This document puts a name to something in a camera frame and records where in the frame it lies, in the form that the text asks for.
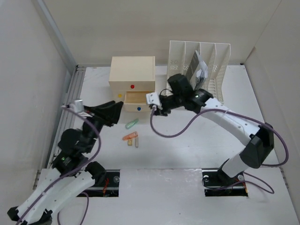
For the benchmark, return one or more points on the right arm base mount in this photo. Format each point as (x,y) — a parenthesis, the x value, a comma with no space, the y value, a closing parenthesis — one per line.
(215,187)

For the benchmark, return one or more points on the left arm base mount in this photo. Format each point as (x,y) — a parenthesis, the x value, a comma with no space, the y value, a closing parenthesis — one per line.
(108,188)

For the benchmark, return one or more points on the orange highlighter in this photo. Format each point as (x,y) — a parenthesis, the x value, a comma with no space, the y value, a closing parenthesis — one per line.
(130,136)

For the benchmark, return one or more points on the small yellow eraser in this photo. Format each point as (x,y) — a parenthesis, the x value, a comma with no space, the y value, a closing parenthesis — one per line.
(130,142)

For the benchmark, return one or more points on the green highlighter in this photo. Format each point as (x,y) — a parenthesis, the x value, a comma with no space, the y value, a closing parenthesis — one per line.
(131,124)

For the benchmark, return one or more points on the grey setup guide booklet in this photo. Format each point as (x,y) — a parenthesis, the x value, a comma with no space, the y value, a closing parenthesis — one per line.
(197,72)

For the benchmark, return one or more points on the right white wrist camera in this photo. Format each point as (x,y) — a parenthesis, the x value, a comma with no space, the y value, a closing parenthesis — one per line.
(153,101)

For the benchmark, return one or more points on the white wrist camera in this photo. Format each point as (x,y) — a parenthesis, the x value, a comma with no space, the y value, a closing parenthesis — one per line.
(76,106)
(153,101)

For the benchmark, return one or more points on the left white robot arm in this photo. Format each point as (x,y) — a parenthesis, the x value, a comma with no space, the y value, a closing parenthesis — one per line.
(74,169)

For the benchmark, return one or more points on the white file organizer rack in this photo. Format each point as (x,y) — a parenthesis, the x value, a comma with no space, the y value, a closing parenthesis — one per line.
(215,55)

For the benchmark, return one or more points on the cream drawer cabinet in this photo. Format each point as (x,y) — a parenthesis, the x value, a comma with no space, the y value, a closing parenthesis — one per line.
(130,79)

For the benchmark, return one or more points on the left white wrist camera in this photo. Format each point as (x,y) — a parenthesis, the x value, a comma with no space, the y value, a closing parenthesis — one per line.
(76,106)

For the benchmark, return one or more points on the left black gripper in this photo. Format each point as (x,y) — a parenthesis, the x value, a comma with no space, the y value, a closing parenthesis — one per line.
(108,116)

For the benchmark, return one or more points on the grey eraser stick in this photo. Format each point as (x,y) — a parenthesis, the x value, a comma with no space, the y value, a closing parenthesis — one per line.
(136,142)

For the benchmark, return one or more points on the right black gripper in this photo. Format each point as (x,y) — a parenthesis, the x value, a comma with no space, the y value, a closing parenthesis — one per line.
(163,112)

